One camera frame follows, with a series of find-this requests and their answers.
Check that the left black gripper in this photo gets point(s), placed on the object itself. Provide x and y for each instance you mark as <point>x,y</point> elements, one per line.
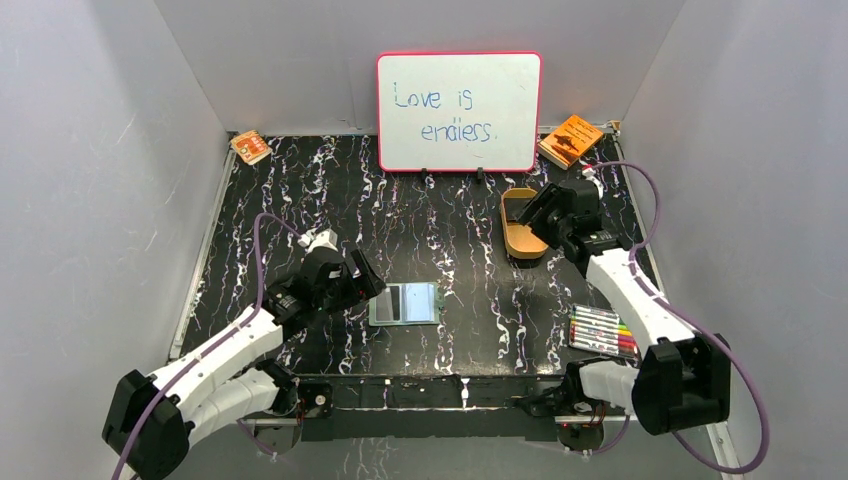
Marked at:
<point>357,279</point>

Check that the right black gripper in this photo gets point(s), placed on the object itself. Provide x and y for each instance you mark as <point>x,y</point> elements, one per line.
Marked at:
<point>542,199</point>

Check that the green card holder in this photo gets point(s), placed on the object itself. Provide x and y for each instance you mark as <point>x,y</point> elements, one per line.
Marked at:
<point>422,303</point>

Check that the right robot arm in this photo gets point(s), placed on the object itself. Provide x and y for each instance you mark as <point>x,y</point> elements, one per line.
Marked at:
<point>683,380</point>

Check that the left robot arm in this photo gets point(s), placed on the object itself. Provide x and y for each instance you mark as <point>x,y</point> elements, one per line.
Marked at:
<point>199,378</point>

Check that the small orange card box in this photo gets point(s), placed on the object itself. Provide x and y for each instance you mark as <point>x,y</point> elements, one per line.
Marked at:
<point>250,147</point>

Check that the orange oval tray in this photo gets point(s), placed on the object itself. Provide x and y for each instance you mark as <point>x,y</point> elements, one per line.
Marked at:
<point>519,240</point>

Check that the orange book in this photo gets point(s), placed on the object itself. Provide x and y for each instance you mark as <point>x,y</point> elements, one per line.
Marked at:
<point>569,142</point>

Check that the pack of coloured markers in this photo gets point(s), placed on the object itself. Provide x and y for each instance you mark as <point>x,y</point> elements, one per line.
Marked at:
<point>601,331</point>

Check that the pink framed whiteboard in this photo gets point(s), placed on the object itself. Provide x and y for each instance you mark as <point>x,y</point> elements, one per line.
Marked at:
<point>458,111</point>

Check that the black base bar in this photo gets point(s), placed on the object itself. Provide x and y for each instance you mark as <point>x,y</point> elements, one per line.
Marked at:
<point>529,406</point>

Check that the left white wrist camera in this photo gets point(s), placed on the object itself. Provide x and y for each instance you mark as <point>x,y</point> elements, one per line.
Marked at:
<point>314,238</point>

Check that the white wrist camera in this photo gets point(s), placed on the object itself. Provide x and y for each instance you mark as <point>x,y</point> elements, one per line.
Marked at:
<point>314,238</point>
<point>589,173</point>

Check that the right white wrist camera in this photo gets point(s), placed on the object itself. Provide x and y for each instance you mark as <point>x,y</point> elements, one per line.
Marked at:
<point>589,173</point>

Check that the aluminium frame rail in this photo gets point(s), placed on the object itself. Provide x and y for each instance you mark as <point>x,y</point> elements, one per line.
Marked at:
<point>156,427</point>

